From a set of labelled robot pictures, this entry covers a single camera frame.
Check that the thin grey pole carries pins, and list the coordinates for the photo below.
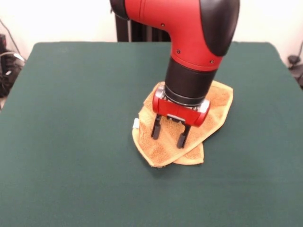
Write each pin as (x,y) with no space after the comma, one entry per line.
(10,35)

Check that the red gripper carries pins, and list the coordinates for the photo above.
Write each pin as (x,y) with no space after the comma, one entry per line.
(182,112)

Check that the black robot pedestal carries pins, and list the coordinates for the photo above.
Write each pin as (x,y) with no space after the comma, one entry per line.
(137,33)

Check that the grey pedestal leg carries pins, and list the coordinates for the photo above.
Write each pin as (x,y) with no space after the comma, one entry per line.
(296,66)

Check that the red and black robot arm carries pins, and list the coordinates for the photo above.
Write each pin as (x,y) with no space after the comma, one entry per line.
(189,42)

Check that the orange terry towel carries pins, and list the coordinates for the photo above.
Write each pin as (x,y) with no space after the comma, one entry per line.
(165,153)

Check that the dark green table cloth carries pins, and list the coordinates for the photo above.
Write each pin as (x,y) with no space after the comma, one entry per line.
(59,118)

